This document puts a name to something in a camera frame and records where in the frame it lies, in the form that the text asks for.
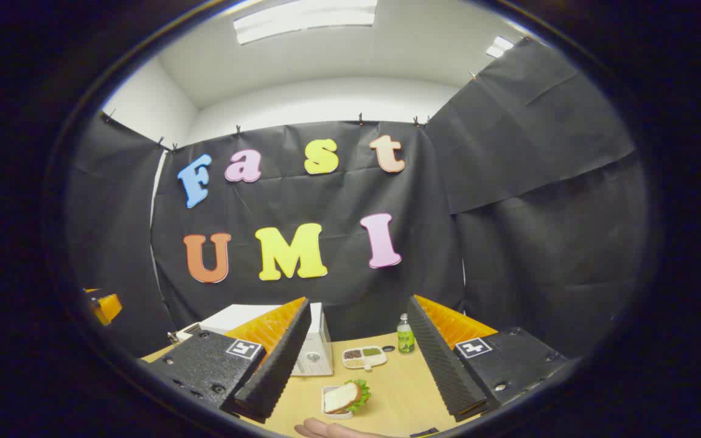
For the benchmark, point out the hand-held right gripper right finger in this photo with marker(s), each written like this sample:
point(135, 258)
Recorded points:
point(442, 371)

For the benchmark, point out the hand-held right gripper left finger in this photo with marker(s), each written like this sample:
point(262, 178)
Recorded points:
point(277, 371)

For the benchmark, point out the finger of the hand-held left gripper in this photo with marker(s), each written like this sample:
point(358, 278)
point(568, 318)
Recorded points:
point(106, 307)

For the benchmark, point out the white microwave oven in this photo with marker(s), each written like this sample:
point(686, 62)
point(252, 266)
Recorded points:
point(317, 347)

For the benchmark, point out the lettuce sandwich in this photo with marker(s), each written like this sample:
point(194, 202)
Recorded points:
point(341, 396)

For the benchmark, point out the green label drink bottle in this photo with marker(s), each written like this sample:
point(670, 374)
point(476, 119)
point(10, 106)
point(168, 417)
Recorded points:
point(406, 340)

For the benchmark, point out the white rectangular tray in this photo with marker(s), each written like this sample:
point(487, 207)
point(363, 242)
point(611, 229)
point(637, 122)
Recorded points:
point(337, 416)

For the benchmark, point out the white divided snack plate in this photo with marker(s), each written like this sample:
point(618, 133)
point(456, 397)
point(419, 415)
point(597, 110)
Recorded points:
point(364, 359)

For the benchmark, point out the black backdrop cloth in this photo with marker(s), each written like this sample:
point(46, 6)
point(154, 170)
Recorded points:
point(326, 201)

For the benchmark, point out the ceiling light panel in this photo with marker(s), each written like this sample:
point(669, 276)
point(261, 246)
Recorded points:
point(499, 47)
point(305, 18)

